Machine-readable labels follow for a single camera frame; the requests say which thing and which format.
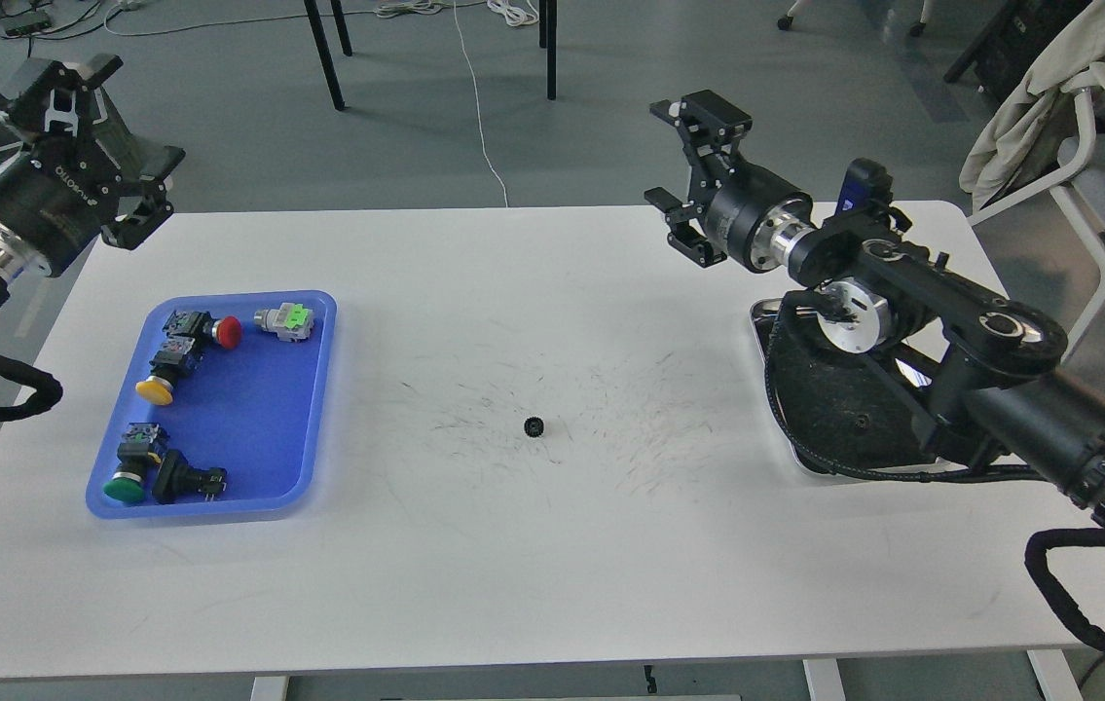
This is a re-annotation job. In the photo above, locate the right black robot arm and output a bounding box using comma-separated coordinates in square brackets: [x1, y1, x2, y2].
[645, 92, 1105, 652]

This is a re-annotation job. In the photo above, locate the beige cloth on chair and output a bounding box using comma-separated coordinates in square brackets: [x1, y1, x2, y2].
[960, 1, 1105, 211]

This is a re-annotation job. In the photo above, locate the black table leg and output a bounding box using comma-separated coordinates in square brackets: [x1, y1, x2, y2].
[537, 0, 558, 101]
[303, 0, 347, 112]

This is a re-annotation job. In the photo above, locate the yellow push button switch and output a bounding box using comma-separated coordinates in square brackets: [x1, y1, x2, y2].
[134, 336, 203, 405]

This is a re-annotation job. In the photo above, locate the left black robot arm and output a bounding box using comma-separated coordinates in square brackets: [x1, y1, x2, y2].
[0, 54, 185, 423]

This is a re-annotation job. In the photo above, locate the steel tray with black mat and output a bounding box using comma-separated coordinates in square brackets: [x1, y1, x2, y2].
[751, 299, 969, 484]

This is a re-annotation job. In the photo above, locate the white office chair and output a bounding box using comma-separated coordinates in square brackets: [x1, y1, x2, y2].
[969, 61, 1105, 338]

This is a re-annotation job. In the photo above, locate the green push button switch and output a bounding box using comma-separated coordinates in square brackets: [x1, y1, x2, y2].
[102, 423, 169, 505]

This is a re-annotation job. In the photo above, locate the blue plastic tray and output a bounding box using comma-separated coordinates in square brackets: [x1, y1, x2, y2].
[85, 289, 337, 520]

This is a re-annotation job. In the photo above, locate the white floor cable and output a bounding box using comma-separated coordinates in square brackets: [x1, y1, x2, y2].
[450, 0, 511, 209]

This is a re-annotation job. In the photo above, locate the green and grey switch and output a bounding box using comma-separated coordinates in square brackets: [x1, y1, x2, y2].
[253, 302, 315, 343]

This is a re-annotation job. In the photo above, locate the red push button switch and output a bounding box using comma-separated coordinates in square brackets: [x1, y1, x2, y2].
[162, 311, 243, 351]

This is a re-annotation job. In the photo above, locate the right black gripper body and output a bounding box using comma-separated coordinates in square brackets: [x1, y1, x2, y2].
[703, 161, 813, 274]

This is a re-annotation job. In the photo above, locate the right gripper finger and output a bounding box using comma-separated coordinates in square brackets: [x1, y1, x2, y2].
[650, 90, 753, 196]
[643, 188, 726, 268]

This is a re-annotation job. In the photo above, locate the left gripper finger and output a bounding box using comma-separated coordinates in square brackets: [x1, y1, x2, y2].
[101, 146, 186, 251]
[0, 55, 125, 171]

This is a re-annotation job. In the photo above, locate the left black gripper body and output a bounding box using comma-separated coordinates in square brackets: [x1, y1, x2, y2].
[0, 146, 122, 278]

